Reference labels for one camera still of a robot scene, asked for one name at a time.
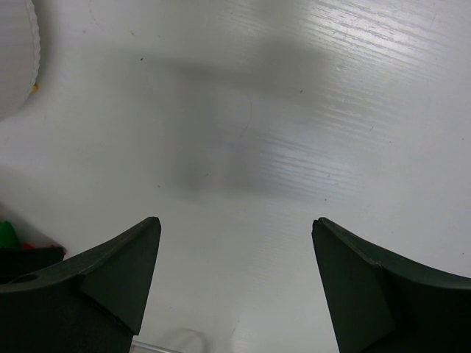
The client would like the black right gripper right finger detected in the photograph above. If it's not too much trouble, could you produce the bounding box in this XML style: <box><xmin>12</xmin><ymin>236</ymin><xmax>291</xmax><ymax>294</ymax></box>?
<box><xmin>311</xmin><ymin>218</ymin><xmax>470</xmax><ymax>352</ymax></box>

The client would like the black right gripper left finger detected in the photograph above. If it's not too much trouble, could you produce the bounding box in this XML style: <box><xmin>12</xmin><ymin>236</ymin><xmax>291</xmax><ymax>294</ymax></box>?
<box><xmin>1</xmin><ymin>217</ymin><xmax>160</xmax><ymax>352</ymax></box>

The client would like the dark green lego brick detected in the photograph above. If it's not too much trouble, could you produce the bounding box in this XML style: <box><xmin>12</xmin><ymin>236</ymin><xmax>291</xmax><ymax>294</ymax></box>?
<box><xmin>0</xmin><ymin>221</ymin><xmax>21</xmax><ymax>249</ymax></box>

